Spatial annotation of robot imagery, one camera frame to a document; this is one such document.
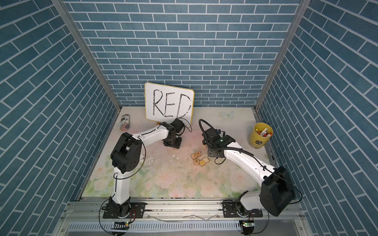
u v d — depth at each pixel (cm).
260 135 89
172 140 83
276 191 41
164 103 99
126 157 53
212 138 64
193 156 91
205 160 89
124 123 108
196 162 89
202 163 88
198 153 92
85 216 75
